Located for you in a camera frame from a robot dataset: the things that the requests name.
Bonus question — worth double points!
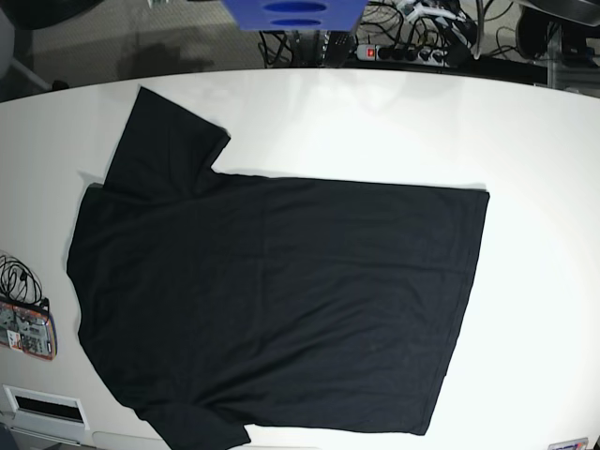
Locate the black T-shirt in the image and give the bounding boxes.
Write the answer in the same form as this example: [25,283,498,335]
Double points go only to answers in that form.
[67,89,489,449]

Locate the black box under stool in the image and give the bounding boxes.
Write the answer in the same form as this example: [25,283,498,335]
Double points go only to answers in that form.
[322,31,355,68]

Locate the white power strip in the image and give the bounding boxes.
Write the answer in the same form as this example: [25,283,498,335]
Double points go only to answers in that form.
[355,44,447,68]

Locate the blue plastic stool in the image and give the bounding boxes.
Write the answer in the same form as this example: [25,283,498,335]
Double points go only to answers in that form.
[222,0,368,31]

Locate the orange printed pouch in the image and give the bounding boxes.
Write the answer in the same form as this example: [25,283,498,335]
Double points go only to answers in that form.
[1,298,58,361]

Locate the grey office chair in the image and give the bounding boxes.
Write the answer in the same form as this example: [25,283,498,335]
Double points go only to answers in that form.
[1,12,52,102]

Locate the sticker card at edge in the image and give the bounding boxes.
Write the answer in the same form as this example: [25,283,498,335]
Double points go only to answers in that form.
[547,438,589,450]

